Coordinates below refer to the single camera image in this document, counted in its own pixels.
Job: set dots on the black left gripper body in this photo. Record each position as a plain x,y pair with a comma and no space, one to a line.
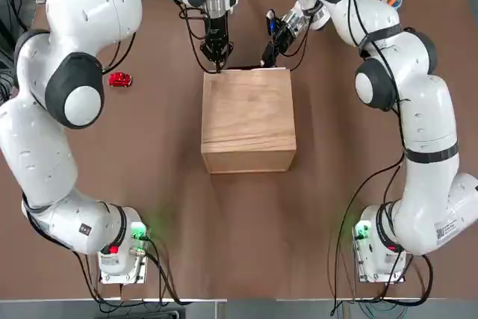
216,29

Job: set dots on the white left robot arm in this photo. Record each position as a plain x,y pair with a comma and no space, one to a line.
93,9

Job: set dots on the wooden drawer with white front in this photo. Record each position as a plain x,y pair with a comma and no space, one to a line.
278,69

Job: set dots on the red toy car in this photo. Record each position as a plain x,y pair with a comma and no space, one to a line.
119,80

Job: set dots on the light wooden cabinet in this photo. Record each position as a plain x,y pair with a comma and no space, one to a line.
248,117

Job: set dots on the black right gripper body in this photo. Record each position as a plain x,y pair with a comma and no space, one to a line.
284,37

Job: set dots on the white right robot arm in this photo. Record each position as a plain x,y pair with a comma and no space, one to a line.
429,117

